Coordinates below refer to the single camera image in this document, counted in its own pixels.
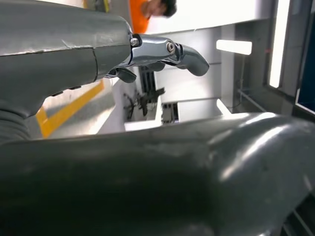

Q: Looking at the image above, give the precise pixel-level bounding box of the stainless steel workbench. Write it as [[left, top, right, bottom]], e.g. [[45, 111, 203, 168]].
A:
[[26, 78, 119, 141]]

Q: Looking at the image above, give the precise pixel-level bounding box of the person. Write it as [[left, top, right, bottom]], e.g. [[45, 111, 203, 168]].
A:
[[129, 0, 178, 35]]

